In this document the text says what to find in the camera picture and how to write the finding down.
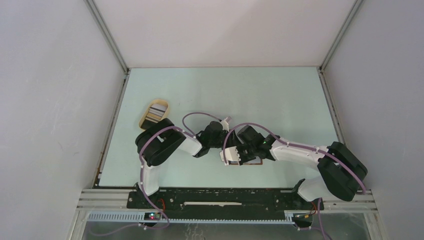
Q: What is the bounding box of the left aluminium corner post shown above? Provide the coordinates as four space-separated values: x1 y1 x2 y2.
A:
84 0 130 75

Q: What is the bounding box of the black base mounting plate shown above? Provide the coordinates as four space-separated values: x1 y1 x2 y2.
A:
126 187 318 220

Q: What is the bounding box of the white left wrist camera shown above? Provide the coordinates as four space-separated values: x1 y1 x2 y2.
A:
220 116 232 132

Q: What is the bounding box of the light blue cable duct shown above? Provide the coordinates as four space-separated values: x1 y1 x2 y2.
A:
86 211 294 224

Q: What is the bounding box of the brown leather card holder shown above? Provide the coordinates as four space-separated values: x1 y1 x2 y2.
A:
228 158 263 166

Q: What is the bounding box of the aluminium corner frame post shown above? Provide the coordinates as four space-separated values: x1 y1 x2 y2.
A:
319 0 365 72

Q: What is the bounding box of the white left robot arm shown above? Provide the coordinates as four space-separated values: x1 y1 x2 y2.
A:
135 117 232 208

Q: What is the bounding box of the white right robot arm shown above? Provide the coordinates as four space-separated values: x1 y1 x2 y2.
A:
220 122 368 209

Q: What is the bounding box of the oval wooden tray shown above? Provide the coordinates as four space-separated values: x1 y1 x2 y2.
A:
138 98 170 131

